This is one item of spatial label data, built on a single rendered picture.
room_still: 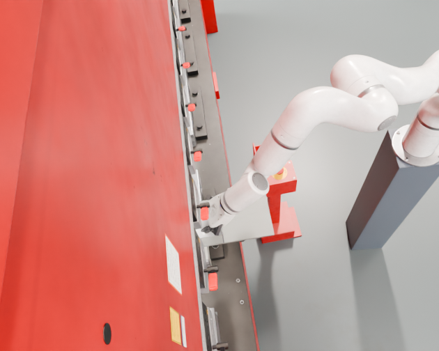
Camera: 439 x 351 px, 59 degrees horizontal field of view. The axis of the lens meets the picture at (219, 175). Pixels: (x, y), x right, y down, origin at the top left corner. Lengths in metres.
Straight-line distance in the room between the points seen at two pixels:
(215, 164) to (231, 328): 0.68
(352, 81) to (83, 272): 0.86
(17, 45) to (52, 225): 0.12
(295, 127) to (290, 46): 2.43
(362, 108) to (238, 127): 1.94
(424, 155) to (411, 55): 1.90
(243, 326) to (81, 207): 1.17
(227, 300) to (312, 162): 1.47
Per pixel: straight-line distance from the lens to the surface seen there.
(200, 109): 1.84
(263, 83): 3.13
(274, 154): 1.06
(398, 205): 1.95
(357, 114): 1.01
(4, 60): 0.25
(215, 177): 1.67
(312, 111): 0.98
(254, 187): 1.17
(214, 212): 1.32
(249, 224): 1.43
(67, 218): 0.33
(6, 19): 0.27
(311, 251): 2.46
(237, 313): 1.48
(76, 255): 0.33
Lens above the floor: 2.33
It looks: 61 degrees down
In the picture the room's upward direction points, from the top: 14 degrees counter-clockwise
